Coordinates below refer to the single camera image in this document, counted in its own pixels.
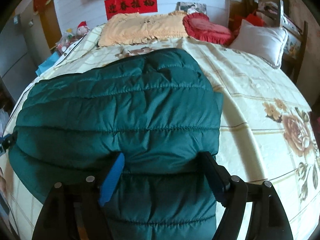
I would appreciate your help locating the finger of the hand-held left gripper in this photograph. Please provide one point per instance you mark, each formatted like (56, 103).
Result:
(7, 142)

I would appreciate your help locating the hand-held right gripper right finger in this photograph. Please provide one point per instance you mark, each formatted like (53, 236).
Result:
(217, 187)

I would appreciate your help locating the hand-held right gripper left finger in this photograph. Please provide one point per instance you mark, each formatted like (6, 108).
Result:
(112, 180)

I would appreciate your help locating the green quilted jacket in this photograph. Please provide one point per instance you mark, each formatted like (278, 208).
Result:
(112, 105)

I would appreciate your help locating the wooden chair with clothes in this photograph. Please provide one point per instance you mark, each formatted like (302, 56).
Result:
(301, 45)

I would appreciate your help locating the blue cloth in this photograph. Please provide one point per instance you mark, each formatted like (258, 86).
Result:
(48, 65)

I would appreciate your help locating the grey cabinet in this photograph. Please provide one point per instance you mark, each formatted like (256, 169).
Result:
(15, 47)

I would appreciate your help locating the floral cream bedspread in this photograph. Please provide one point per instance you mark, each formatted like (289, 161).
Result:
(250, 85)

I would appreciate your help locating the pile of colourful toys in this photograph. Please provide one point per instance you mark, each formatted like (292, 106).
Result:
(66, 41)

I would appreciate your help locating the wooden door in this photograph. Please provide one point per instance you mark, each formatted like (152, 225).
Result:
(48, 20)

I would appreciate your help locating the plush toy with red hat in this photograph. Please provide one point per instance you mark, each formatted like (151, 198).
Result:
(83, 28)

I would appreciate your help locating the white pillow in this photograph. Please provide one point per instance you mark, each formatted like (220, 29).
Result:
(260, 42)

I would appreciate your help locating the peach frilled pillow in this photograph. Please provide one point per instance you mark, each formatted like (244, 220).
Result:
(137, 27)

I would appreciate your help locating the red heart cushion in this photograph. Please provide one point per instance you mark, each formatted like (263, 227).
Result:
(210, 30)

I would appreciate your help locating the red bag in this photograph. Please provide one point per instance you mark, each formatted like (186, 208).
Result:
(252, 18)

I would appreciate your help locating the framed photo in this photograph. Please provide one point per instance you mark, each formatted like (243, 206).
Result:
(192, 7)

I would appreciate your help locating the red wall banner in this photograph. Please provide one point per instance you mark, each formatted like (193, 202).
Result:
(130, 5)

